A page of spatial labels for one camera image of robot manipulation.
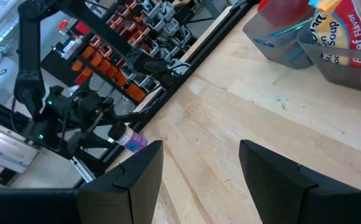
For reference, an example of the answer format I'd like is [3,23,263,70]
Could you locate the white low cabinet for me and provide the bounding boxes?
[0,124,39,175]

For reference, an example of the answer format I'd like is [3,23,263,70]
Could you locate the black-lid spice jar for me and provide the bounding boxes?
[107,121,149,153]

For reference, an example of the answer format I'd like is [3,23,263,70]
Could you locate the black cabinet orange drawers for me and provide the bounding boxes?
[40,18,147,103]

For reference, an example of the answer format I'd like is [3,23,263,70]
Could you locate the blue-edged ramen packet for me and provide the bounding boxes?
[307,0,361,70]

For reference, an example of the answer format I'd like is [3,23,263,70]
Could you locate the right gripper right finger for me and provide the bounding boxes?
[238,139,319,224]

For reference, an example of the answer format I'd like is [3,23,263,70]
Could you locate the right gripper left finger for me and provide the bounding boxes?
[77,139,164,224]

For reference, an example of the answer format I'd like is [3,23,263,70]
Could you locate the dark grey translucent bin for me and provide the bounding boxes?
[297,18,361,96]
[242,0,316,70]

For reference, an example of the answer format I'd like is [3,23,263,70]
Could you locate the blue-bowl spoon teal handle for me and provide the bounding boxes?
[268,17,314,39]

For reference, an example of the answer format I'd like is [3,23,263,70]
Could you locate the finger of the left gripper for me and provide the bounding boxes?
[90,105,121,128]
[68,130,115,156]

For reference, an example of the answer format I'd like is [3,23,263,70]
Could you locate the red and grey parts shelf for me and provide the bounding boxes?
[105,0,200,94]

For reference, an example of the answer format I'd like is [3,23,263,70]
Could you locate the red plastic cup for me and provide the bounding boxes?
[257,0,316,28]

